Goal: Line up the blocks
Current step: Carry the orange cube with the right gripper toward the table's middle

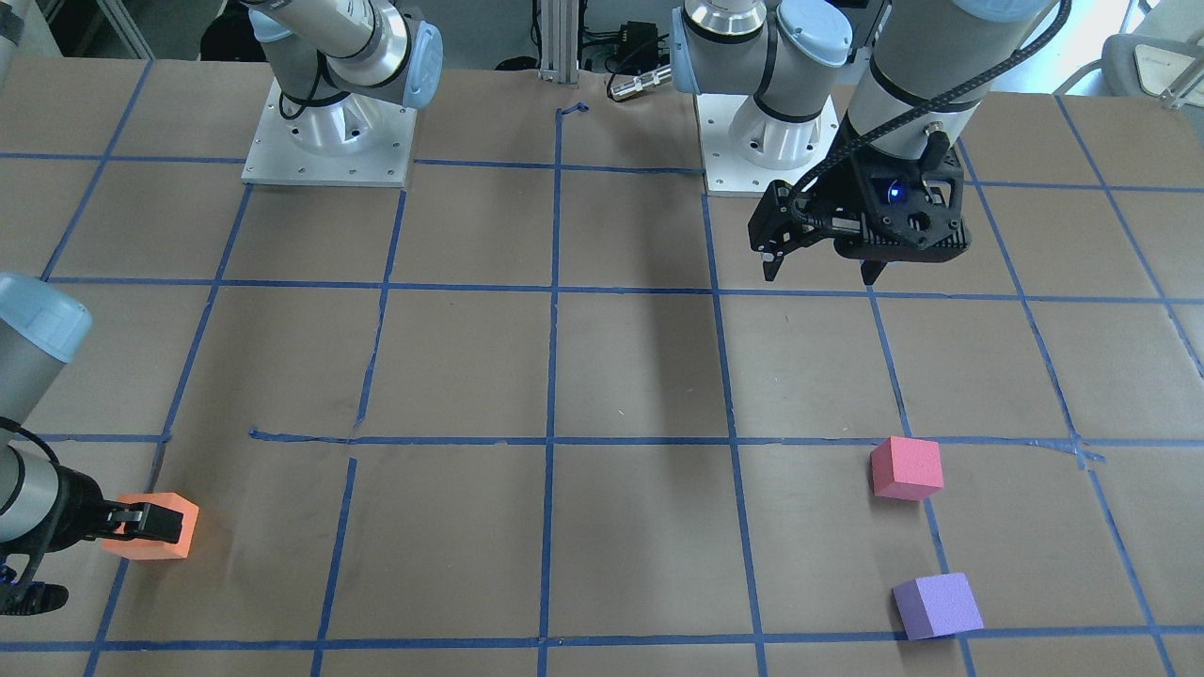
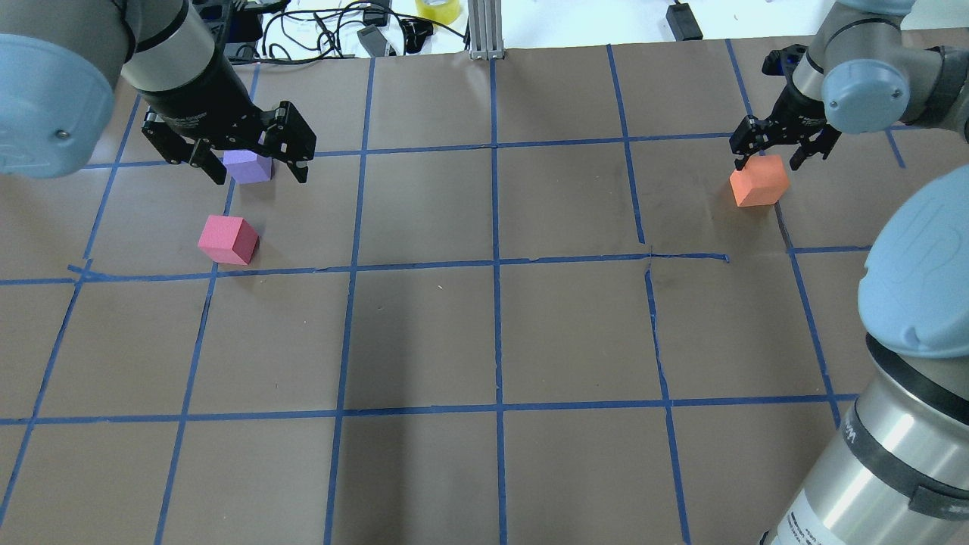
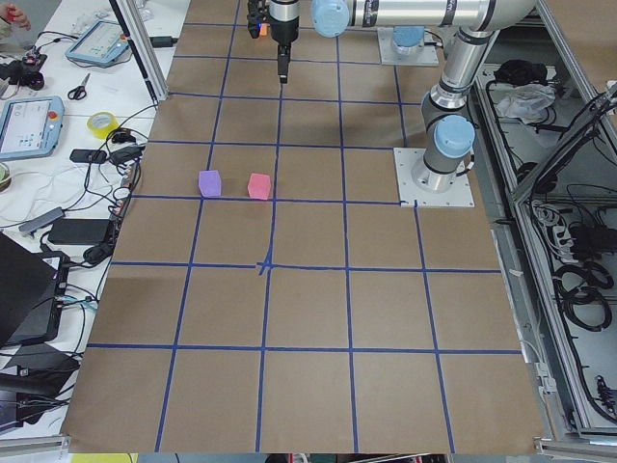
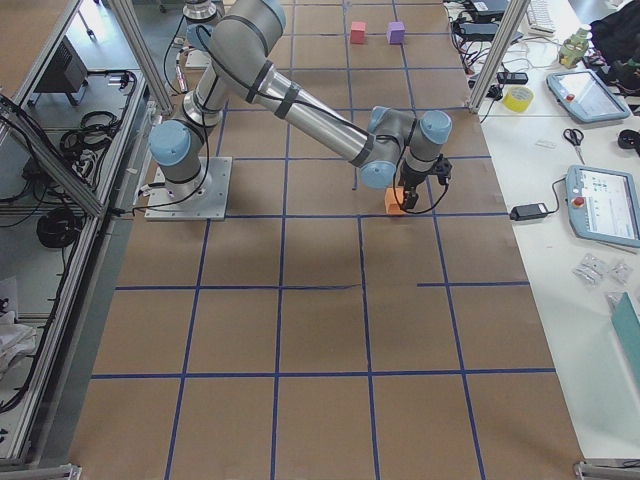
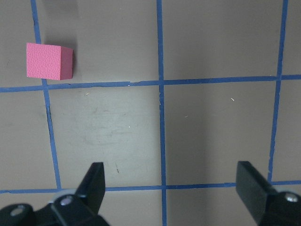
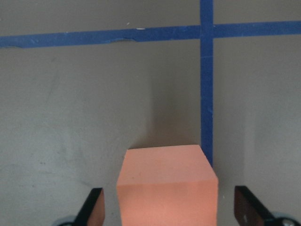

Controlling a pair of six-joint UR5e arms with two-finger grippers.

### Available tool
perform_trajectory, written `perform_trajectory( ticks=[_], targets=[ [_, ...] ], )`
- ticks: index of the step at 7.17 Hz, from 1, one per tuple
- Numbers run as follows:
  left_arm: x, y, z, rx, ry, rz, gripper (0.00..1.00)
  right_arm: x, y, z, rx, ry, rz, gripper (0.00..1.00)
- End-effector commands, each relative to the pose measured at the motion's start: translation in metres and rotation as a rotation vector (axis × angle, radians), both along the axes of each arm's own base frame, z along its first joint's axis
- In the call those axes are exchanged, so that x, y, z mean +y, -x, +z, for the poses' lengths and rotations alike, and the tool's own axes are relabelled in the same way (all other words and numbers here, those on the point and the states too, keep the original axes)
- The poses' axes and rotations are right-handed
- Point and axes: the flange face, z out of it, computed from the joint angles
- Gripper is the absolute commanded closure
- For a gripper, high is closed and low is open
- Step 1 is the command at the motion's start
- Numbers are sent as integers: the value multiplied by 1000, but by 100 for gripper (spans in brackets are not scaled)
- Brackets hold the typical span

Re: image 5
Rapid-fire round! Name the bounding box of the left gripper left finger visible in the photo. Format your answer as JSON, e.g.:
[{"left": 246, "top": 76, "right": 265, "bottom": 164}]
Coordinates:
[{"left": 51, "top": 162, "right": 105, "bottom": 226}]

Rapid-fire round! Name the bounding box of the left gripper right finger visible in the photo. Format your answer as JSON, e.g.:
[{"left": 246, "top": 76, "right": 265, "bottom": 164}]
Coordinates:
[{"left": 236, "top": 161, "right": 301, "bottom": 226}]

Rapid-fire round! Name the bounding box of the pink foam cube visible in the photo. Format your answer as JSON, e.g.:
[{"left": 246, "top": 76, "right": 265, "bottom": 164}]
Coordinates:
[{"left": 26, "top": 43, "right": 73, "bottom": 81}]

